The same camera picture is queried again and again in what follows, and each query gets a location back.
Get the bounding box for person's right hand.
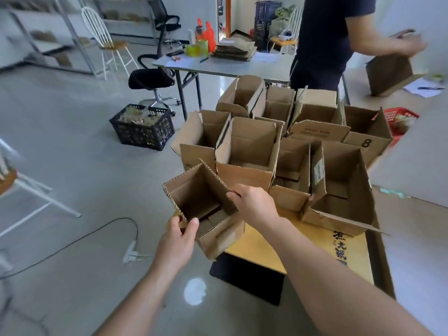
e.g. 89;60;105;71
226;184;281;236

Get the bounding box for person's left hand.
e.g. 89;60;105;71
154;215;200;273

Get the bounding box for peeled-surface cardboard box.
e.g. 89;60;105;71
162;159;245;261

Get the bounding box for large torn cardboard box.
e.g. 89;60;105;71
299;140;389;238

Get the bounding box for small brown cardboard box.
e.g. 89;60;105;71
342;105;393;168

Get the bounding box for stack of cardboard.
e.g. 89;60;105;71
211;36;258;63

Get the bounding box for tall brown cardboard box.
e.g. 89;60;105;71
365;31;426;97

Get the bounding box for person's right forearm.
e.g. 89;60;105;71
259;217;434;336

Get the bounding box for person's left forearm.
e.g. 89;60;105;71
94;264;191;336

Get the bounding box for white floor plug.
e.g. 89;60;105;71
122;240;154;265

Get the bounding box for black stool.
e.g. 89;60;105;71
209;253;286;307

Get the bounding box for black crate with scraps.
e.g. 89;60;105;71
109;104;175;152

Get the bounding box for grey folding table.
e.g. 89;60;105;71
153;52;294;121

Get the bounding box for white paper sign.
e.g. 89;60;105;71
252;52;280;64

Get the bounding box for white foam partition board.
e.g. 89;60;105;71
369;94;448;209

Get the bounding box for red plastic basket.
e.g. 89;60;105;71
383;107;420;147

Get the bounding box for black mesh chair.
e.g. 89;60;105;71
128;0;182;116

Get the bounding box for dark plastic crate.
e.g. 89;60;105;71
253;21;272;51

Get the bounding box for orange plastic bag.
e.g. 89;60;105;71
204;21;217;53

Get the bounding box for white chair with wooden seat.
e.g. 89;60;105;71
0;138;82;238
81;7;140;81

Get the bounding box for green bag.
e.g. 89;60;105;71
269;5;296;37

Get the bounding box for blue plastic crate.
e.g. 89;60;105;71
254;0;282;23

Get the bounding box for white paper sheets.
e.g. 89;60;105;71
402;77;446;98

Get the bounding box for white storage shelf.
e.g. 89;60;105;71
0;0;154;76

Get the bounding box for thin black floor cable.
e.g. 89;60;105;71
0;217;140;280

